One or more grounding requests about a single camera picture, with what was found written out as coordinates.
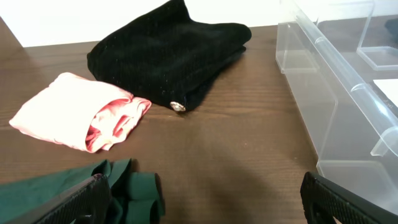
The clear plastic storage bin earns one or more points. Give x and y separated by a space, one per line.
330 52

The pink garment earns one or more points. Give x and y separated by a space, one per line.
81 114

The white label in bin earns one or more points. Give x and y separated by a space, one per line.
389 88

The green folded garment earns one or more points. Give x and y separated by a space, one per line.
136 196

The black knit garment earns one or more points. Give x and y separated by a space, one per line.
166 57

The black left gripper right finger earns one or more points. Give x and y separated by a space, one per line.
325 202

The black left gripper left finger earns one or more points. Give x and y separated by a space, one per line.
86 202

